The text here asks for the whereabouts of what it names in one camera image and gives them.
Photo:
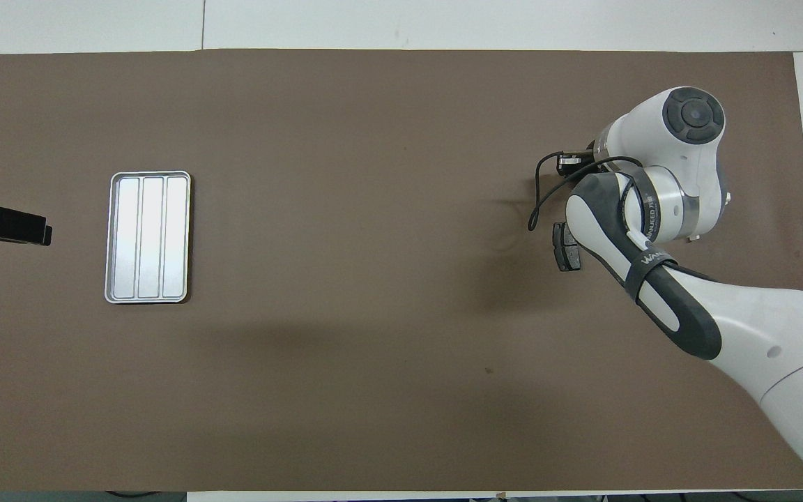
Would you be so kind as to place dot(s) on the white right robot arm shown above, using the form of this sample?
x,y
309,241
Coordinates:
x,y
757,328

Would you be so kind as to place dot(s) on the short grey brake pad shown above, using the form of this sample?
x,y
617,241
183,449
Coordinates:
x,y
563,254

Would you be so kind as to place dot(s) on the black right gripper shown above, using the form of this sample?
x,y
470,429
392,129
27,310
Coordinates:
x,y
590,159

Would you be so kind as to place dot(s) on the brown table mat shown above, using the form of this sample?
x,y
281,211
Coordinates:
x,y
373,125

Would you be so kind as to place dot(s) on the silver metal tray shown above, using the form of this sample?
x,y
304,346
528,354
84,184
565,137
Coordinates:
x,y
150,237

